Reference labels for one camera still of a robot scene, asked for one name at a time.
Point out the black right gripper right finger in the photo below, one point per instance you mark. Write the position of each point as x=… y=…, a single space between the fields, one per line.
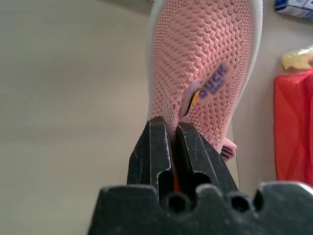
x=200 y=159

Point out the pink knit sneaker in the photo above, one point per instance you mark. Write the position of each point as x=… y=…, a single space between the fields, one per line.
x=195 y=49

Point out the blue white toothpaste box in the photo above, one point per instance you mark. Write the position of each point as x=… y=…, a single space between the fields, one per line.
x=296 y=6

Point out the coral red fabric pouch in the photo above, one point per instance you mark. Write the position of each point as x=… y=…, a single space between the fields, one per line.
x=293 y=122

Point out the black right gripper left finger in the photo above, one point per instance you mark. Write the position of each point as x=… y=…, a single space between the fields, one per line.
x=146 y=159

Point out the yellow clear plastic bag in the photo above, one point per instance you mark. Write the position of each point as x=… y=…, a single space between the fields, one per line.
x=299 y=58

